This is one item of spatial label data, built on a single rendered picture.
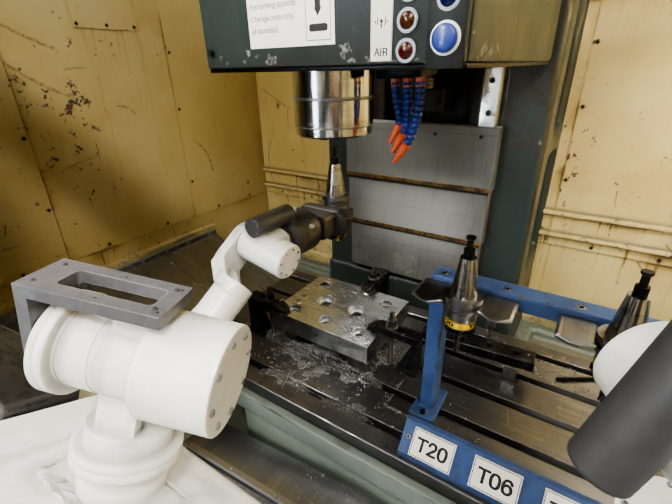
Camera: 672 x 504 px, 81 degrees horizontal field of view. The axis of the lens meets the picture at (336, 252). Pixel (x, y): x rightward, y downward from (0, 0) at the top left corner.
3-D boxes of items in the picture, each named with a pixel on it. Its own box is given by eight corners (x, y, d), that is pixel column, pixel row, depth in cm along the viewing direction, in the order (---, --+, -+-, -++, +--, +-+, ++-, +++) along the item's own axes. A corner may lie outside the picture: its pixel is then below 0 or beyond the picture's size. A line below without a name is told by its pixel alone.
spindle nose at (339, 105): (387, 131, 83) (389, 68, 78) (341, 142, 72) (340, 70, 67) (328, 126, 92) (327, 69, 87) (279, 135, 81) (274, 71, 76)
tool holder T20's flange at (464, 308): (488, 306, 66) (490, 293, 65) (470, 321, 62) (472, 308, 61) (454, 293, 70) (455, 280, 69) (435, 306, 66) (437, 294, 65)
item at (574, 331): (595, 354, 53) (597, 349, 53) (551, 341, 56) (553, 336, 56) (598, 328, 59) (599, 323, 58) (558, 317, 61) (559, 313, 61)
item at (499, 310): (509, 328, 59) (510, 324, 59) (473, 317, 62) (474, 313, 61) (519, 306, 64) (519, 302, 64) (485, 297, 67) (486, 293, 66)
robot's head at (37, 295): (147, 445, 22) (143, 333, 19) (10, 408, 23) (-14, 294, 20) (201, 373, 28) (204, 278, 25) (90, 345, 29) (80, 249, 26)
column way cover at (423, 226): (474, 297, 124) (499, 128, 103) (346, 262, 148) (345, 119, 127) (478, 290, 128) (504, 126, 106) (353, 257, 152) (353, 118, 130)
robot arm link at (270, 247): (314, 265, 77) (275, 290, 68) (272, 244, 81) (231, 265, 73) (321, 213, 71) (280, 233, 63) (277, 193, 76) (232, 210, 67)
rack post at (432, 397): (432, 425, 81) (446, 302, 68) (407, 414, 83) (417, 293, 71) (448, 394, 88) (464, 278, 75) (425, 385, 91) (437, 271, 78)
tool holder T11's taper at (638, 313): (645, 335, 54) (662, 293, 51) (642, 352, 51) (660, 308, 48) (607, 324, 57) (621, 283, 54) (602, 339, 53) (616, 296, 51)
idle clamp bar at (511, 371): (529, 386, 89) (534, 364, 87) (418, 352, 101) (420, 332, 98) (530, 373, 93) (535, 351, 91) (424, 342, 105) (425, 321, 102)
